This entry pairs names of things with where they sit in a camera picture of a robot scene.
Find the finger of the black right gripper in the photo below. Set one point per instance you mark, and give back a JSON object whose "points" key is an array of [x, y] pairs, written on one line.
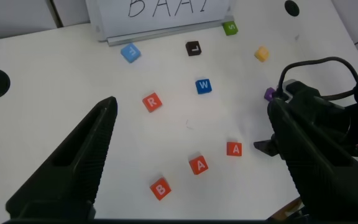
{"points": [[267, 147]]}

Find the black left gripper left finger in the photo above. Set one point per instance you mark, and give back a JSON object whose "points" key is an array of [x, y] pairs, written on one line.
{"points": [[76, 161]]}

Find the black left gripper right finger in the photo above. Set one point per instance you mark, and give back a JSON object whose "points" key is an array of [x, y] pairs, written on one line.
{"points": [[322, 174]]}

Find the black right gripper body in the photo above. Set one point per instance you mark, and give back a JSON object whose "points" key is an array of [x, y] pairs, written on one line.
{"points": [[322, 115]]}

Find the orange letter A block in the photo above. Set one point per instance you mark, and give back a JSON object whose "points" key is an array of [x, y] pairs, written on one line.
{"points": [[234, 149], [198, 165]]}

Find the purple letter I block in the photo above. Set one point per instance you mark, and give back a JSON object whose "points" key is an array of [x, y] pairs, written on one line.
{"points": [[269, 94]]}

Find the orange letter B block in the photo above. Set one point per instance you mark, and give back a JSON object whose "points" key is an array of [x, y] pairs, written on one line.
{"points": [[160, 188]]}

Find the white paper reading BAAI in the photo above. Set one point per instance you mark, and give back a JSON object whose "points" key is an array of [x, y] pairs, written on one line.
{"points": [[166, 21]]}

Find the yellow letter block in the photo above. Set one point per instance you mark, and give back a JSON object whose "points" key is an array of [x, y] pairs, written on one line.
{"points": [[262, 53]]}

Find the blue letter W block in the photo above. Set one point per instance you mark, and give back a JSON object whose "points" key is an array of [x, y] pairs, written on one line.
{"points": [[203, 86]]}

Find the orange letter R block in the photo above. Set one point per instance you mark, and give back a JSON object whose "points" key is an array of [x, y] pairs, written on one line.
{"points": [[152, 102]]}

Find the light blue letter block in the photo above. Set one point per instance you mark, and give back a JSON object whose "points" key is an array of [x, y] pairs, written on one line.
{"points": [[130, 53]]}

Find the black letter L block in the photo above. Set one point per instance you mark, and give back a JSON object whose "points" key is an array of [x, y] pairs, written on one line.
{"points": [[193, 48]]}

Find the green letter S block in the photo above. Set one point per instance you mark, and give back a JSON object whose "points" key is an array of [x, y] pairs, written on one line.
{"points": [[230, 28]]}

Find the white sign holder board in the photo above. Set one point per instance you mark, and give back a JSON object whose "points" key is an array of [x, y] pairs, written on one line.
{"points": [[93, 18]]}

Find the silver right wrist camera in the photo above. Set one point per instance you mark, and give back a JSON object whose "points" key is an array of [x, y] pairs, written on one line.
{"points": [[287, 85]]}

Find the aluminium sign holder rail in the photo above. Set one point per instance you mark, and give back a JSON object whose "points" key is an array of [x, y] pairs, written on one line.
{"points": [[166, 32]]}

